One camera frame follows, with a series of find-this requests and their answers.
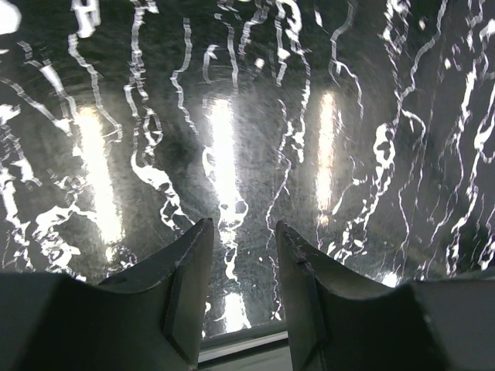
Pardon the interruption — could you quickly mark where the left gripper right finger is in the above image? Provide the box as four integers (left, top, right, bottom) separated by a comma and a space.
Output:
275, 221, 402, 370

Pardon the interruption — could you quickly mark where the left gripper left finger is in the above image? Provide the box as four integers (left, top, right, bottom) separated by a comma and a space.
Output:
98, 218, 214, 370

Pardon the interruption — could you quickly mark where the black marble pattern mat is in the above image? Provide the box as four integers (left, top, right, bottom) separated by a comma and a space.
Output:
1, 1, 494, 337

